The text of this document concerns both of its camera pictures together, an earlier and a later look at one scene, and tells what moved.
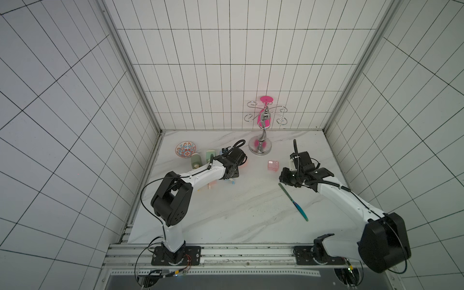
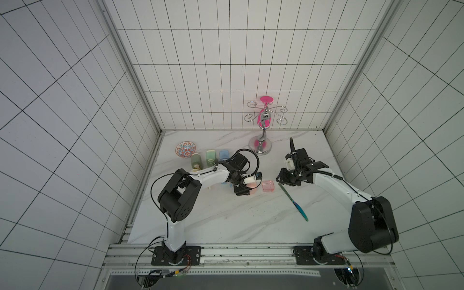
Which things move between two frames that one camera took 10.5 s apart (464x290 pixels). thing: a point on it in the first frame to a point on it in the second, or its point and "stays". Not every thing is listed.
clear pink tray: x=273 y=165 to x=268 y=186
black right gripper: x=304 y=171 stays
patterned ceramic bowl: x=185 y=149 stays
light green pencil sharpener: x=208 y=153 stays
